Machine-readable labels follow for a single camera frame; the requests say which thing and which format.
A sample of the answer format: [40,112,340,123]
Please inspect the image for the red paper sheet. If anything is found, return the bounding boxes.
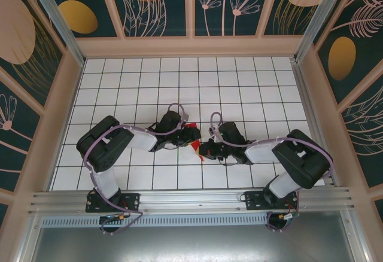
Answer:
[184,121,207,163]

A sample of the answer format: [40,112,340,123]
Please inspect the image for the grey metal sheet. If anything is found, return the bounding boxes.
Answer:
[29,226,354,262]

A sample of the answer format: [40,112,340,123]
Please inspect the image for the small circuit board with connector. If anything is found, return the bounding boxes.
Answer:
[276,211,301,224]
[99,213,130,224]

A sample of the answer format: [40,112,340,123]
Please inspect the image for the long aluminium mounting rail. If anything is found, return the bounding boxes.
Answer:
[28,186,355,215]

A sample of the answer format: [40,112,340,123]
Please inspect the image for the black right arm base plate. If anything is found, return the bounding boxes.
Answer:
[244,190,300,212]

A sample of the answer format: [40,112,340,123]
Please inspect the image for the slotted grey cable duct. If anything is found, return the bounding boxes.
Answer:
[40,212,270,229]

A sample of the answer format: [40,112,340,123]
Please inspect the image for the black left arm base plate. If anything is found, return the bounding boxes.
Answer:
[86,190,141,214]

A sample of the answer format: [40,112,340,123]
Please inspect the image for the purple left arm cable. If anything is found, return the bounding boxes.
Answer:
[83,103,189,236]

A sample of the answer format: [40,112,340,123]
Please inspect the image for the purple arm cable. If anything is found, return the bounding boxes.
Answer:
[210,111,335,233]
[83,103,189,236]

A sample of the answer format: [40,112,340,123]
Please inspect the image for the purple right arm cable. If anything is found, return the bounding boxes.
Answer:
[210,111,335,233]

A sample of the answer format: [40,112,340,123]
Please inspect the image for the aluminium table side rail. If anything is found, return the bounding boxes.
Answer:
[290,59,342,187]

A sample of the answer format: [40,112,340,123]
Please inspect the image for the wall panel with pink flowers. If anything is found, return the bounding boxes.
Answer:
[194,0,275,38]

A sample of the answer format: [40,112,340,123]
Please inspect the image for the wall panel with orange circle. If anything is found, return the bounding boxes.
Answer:
[108,0,189,38]

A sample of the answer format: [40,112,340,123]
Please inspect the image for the wall panel with leaf outlines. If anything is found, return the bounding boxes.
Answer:
[340,76,383,188]

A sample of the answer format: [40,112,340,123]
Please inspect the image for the wall panel with peach circle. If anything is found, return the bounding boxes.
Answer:
[263,0,327,36]

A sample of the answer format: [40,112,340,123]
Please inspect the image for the wall panel with gold oval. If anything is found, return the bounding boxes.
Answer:
[47,0,119,38]

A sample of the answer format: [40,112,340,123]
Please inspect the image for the wall panel with oval and feather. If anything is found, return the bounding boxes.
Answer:
[314,0,383,105]

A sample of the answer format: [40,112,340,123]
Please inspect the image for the aluminium corner post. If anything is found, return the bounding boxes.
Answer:
[24,0,87,66]
[291,0,358,64]

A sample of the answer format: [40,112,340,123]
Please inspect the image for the wall panel with single flower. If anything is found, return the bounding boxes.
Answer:
[0,75,42,191]

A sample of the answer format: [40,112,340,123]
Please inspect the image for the aluminium frame bar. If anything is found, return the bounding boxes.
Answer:
[13,215,42,262]
[341,203,370,262]

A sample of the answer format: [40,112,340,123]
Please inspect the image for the wall panel with large peach disc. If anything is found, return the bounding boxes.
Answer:
[0,0,66,109]

